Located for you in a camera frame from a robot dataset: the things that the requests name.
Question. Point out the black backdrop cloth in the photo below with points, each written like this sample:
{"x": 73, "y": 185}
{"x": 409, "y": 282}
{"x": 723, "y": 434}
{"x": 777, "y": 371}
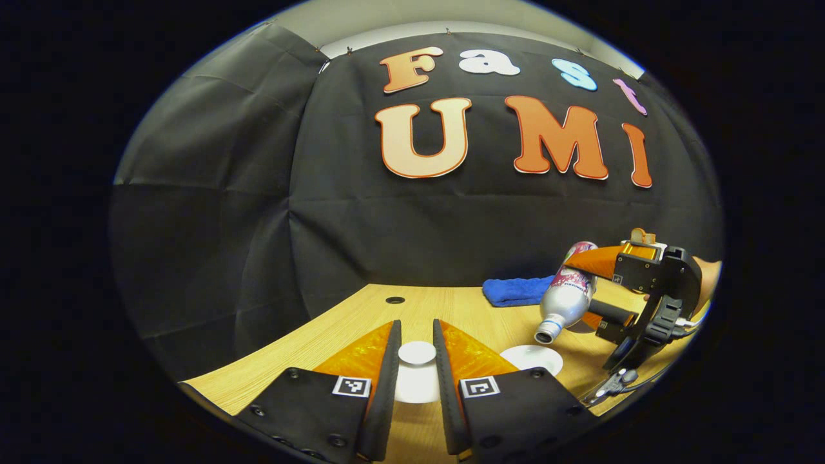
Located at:
{"x": 258, "y": 225}

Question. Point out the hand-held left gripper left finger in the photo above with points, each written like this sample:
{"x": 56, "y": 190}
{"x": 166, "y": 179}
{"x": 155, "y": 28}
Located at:
{"x": 387, "y": 399}

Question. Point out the silver water bottle red label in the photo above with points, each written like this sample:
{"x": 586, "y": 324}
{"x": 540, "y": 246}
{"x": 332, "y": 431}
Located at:
{"x": 567, "y": 299}

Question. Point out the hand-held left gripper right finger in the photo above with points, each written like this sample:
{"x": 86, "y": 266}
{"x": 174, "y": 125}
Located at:
{"x": 448, "y": 406}

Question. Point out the white teacup lid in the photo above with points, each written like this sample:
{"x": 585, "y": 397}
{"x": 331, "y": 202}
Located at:
{"x": 417, "y": 377}

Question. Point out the blue folded towel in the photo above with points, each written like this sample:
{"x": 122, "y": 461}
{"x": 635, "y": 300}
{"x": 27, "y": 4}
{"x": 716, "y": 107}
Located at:
{"x": 515, "y": 291}

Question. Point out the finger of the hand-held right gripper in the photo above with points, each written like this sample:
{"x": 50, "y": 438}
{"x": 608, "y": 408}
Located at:
{"x": 615, "y": 319}
{"x": 635, "y": 270}

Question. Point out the toast slice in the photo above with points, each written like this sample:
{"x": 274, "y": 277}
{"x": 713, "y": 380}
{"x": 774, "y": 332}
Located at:
{"x": 639, "y": 234}

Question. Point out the white teacup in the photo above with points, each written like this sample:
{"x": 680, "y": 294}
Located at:
{"x": 532, "y": 357}

